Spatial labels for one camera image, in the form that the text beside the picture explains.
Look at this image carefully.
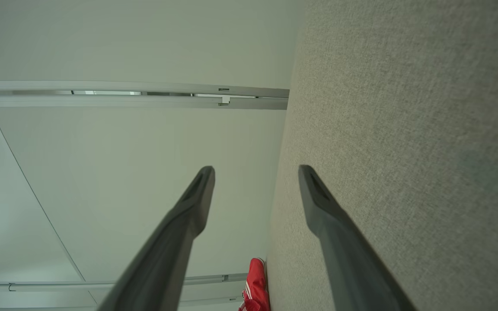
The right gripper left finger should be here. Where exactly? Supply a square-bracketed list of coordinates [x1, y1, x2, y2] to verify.
[98, 166, 215, 311]

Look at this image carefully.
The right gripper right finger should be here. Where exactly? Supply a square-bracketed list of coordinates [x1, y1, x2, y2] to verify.
[298, 165, 417, 311]

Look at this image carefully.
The red basketball jersey white trim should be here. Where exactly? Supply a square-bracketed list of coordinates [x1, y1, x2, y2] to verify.
[238, 258, 271, 311]

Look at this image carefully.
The grey metal single partition post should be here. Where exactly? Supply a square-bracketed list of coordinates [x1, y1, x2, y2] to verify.
[0, 273, 248, 292]

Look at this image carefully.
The grey metal double partition post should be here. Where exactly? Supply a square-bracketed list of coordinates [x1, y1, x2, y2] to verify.
[0, 80, 290, 110]

